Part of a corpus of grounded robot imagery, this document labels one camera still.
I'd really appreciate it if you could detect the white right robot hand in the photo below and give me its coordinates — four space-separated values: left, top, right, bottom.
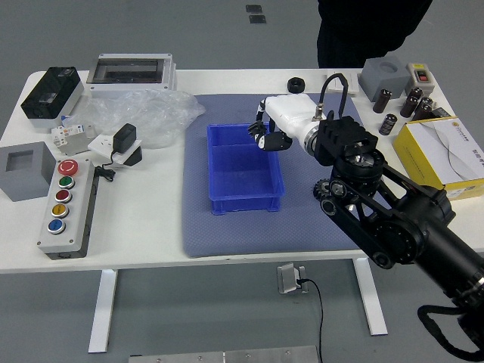
247 94 321 152

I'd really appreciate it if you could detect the small black gear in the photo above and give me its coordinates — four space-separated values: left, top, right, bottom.
249 123 271 147

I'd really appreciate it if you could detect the big black gear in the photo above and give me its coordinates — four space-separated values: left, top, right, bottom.
312 179 333 203

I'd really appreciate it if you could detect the black round nut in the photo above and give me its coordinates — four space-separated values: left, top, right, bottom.
286 77 306 95

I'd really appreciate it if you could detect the yellow and white cardboard box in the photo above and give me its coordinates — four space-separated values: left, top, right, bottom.
392 116 484 200

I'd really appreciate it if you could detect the grey five-button control box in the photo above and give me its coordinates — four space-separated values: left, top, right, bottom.
36 158 100 261

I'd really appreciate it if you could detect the black box with white base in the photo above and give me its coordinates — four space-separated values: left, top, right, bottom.
20 67 85 130

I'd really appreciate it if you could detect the blue plastic bin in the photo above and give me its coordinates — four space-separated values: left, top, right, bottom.
206 121 286 216

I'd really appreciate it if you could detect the grey block with round hole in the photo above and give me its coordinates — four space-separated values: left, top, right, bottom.
358 55 412 102

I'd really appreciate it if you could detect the person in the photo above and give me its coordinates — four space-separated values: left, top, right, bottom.
316 0 434 70

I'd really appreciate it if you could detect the blue-grey mat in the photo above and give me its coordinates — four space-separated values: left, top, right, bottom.
180 92 400 259

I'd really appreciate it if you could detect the clear plastic bag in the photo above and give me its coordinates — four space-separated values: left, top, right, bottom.
62 88 206 150

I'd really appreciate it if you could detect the black socket base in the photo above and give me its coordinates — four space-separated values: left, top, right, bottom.
119 146 144 167

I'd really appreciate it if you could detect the silver floor socket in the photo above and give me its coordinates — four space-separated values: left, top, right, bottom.
277 263 309 295

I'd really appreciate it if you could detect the black power adapter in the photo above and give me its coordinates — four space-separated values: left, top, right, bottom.
110 123 138 155

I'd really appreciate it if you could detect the white socket plate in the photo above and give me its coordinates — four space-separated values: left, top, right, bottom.
87 132 144 166

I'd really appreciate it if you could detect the white table leg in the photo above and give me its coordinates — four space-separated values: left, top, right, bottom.
88 269 119 355
353 258 389 337

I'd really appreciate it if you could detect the white circuit breaker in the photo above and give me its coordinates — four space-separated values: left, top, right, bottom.
51 123 100 157

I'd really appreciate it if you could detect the grey metal plate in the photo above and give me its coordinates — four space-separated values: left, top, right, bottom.
127 345 319 363

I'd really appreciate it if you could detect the grey block with square hole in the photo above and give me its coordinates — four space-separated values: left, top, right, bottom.
0 141 57 203

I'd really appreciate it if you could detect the white wall switch plate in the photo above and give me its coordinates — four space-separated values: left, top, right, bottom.
325 70 359 95

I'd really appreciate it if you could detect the beige red-green button switch box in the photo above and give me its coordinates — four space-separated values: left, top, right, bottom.
405 61 435 95

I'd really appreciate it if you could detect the grey enclosure with clear lid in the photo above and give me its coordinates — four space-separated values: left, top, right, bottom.
85 53 178 100

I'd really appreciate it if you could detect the black adapter cable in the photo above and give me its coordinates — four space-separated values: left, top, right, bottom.
92 150 118 183

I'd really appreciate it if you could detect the black floor cable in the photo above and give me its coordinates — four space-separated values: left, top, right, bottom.
296 278 325 363

